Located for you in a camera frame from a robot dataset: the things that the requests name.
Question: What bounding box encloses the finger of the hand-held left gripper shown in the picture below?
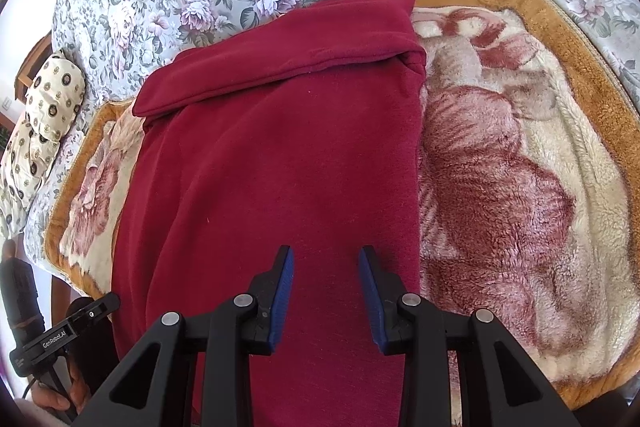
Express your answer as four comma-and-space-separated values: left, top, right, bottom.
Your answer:
67, 293, 121, 332

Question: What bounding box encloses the person's left hand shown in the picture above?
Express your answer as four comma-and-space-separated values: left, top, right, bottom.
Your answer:
31, 354, 95, 415

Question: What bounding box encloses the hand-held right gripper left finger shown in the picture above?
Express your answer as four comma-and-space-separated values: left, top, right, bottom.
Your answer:
86, 245, 295, 427

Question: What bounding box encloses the plush rose-print blanket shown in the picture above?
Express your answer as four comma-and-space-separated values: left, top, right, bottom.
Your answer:
44, 0, 640, 413

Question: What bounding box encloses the dark red fleece garment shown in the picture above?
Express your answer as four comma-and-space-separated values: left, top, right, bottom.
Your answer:
110, 0, 427, 427

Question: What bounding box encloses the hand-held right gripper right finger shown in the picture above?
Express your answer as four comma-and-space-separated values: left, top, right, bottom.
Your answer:
358, 245, 568, 427

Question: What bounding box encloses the wooden chair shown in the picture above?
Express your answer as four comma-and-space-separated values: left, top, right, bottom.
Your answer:
15, 32, 53, 104

